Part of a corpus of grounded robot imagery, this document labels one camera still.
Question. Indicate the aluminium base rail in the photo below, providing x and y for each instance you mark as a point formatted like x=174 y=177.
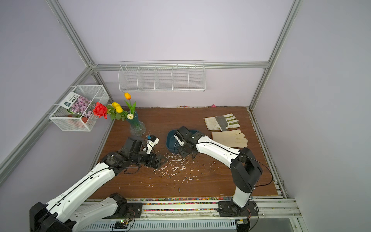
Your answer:
x=179 y=210

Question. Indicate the white wire side basket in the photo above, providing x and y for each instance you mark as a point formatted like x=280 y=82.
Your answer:
x=66 y=122

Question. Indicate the glass flower vase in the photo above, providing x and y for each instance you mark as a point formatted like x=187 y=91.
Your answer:
x=137 y=128

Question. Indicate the cream canvas work glove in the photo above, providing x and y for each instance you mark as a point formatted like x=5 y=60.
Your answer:
x=231 y=138

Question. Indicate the red artificial rose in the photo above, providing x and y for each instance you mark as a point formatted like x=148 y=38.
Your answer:
x=100 y=110

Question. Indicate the yellow artificial tulips bunch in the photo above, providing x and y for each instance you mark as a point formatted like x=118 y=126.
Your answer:
x=116 y=111

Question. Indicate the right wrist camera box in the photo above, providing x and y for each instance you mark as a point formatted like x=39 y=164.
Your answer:
x=179 y=138

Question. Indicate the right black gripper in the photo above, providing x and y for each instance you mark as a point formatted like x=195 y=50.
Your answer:
x=182 y=152

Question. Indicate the white wire wall shelf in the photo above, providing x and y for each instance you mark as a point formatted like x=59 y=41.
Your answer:
x=157 y=76

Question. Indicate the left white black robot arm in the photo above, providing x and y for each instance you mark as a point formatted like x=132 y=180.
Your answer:
x=114 y=163

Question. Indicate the purple flower packet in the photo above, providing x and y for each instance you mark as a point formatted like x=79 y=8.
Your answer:
x=78 y=105

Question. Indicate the teal plastic storage box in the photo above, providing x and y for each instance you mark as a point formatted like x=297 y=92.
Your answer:
x=171 y=142

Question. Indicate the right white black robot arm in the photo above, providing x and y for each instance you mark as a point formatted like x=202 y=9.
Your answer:
x=245 y=169

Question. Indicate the white grey work glove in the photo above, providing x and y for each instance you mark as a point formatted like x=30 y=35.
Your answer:
x=222 y=123

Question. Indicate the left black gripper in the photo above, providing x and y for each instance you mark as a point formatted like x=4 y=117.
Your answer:
x=151 y=164

